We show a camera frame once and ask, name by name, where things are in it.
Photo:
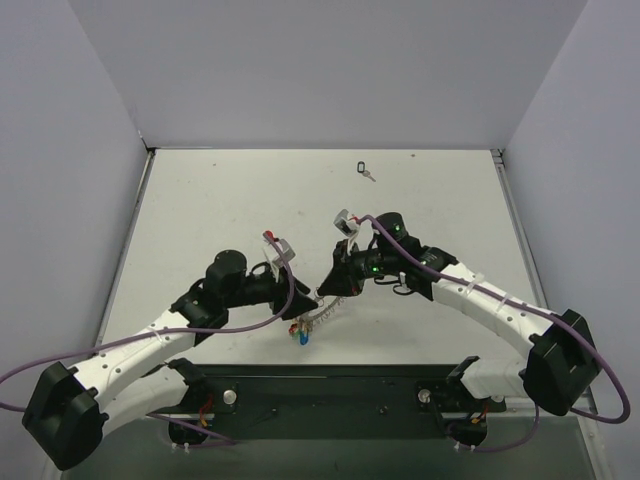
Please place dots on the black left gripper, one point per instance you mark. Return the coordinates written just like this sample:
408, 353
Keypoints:
279, 298

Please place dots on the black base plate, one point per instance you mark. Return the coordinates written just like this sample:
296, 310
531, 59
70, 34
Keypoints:
329, 402

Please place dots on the key with black tag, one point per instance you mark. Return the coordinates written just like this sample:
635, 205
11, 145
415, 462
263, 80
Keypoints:
364, 172

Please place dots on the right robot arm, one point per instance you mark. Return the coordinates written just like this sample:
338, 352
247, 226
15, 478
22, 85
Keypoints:
554, 365

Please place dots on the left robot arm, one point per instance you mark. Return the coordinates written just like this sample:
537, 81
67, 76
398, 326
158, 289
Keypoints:
73, 408

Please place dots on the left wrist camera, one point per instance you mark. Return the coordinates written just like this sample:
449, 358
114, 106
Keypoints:
277, 252

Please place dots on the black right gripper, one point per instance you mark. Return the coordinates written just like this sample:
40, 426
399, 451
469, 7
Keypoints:
343, 270

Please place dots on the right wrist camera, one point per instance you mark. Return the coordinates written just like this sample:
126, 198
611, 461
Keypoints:
346, 223

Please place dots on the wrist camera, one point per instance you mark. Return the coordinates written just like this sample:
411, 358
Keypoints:
346, 223
277, 252

